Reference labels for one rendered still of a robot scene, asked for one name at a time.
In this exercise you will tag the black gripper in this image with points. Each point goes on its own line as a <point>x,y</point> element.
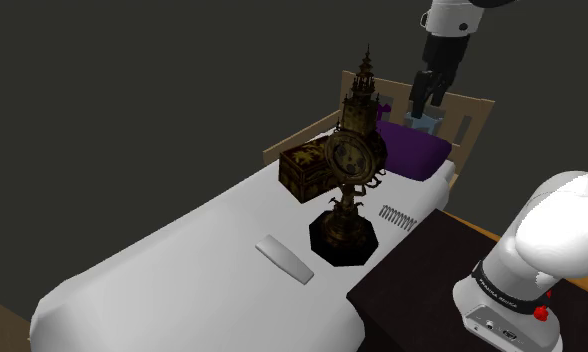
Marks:
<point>442,53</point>

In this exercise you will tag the purple pillow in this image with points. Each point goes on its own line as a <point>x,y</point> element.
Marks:
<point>413,151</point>

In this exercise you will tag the ornate golden tower clock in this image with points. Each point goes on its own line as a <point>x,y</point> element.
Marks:
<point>352,156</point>

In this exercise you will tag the dark gold decorated box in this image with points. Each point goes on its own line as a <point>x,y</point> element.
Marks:
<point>299,173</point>

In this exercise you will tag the dark robot stand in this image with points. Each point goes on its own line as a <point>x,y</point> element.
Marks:
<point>420,287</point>

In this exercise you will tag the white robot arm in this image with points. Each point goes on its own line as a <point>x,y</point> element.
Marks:
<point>547,244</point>

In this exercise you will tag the grey flat remote control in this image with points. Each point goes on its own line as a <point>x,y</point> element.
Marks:
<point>284,259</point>

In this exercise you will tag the grey metal coil spring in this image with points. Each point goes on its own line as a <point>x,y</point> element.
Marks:
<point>397,217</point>

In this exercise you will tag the light blue pillow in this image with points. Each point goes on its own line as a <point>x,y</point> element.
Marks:
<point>433,124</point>

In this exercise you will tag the wooden bed with white mattress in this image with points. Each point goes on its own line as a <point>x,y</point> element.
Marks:
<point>177,273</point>

